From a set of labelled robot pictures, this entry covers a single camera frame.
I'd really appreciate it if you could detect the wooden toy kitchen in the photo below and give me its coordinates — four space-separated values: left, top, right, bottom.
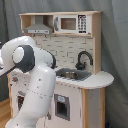
7 10 115 128

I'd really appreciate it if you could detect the grey toy sink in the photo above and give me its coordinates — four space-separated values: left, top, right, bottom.
56 68 92 81

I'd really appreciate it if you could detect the white cupboard door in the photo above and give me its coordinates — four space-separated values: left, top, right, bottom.
47 84 82 128

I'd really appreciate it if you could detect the left oven knob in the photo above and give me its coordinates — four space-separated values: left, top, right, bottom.
12 77 18 82

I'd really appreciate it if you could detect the grey range hood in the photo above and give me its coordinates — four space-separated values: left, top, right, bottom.
24 16 53 34

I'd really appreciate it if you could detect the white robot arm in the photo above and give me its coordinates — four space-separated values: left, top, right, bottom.
0 36 56 128

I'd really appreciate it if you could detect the black toy faucet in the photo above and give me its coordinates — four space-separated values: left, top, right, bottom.
75 51 93 70

